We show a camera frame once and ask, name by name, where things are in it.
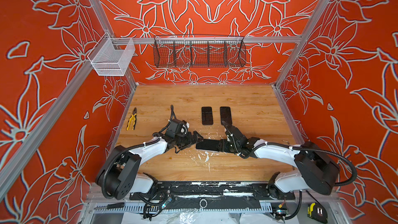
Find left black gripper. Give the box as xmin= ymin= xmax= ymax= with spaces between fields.
xmin=174 ymin=131 xmax=203 ymax=148

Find yellow black pliers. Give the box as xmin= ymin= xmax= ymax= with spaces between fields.
xmin=126 ymin=107 xmax=137 ymax=131

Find black phone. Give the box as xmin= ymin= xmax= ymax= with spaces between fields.
xmin=195 ymin=140 xmax=223 ymax=152

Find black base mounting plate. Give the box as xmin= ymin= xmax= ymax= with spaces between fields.
xmin=142 ymin=181 xmax=295 ymax=201

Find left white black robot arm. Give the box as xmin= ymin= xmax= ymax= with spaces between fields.
xmin=95 ymin=105 xmax=204 ymax=200

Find black wire basket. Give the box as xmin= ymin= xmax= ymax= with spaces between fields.
xmin=153 ymin=34 xmax=247 ymax=68

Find clear plastic bin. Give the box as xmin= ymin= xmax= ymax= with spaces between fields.
xmin=88 ymin=33 xmax=135 ymax=76

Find grey slotted cable duct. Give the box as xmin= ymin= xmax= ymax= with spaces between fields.
xmin=94 ymin=199 xmax=273 ymax=214

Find black phone case with holes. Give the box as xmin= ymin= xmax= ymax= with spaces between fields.
xmin=201 ymin=106 xmax=214 ymax=125

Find black screwdriver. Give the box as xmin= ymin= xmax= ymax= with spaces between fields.
xmin=94 ymin=202 xmax=125 ymax=210

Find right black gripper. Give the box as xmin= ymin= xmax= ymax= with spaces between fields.
xmin=214 ymin=139 xmax=241 ymax=155

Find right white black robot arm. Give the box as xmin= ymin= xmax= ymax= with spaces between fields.
xmin=220 ymin=121 xmax=358 ymax=196

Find yellow black tape measure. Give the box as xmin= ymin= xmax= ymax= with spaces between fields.
xmin=307 ymin=202 xmax=328 ymax=224

